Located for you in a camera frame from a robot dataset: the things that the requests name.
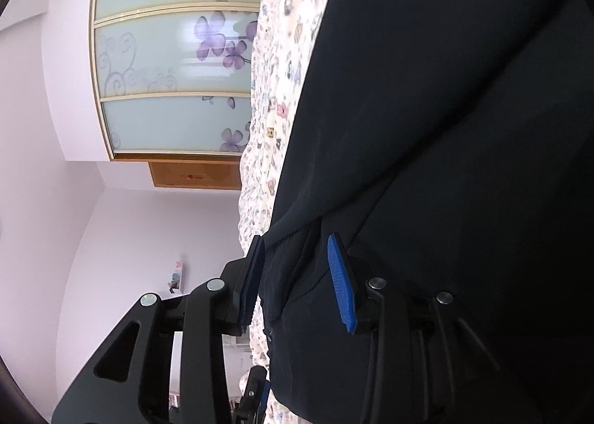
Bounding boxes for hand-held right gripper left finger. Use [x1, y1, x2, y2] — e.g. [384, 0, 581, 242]
[51, 235, 266, 424]

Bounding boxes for wooden door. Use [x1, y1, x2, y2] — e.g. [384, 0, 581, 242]
[148, 160, 243, 192]

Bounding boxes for printed fleece blanket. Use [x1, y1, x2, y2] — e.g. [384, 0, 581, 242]
[236, 0, 346, 424]

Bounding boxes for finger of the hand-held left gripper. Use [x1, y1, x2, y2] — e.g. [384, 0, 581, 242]
[238, 365, 272, 424]

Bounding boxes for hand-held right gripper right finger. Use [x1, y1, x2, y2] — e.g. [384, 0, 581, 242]
[327, 233, 502, 424]

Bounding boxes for white wall shelf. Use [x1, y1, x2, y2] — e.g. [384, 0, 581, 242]
[164, 259, 187, 296]

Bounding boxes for black pants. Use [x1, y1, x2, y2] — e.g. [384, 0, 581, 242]
[257, 0, 594, 424]

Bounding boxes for wardrobe with floral glass doors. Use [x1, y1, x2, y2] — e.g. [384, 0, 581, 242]
[93, 0, 271, 161]

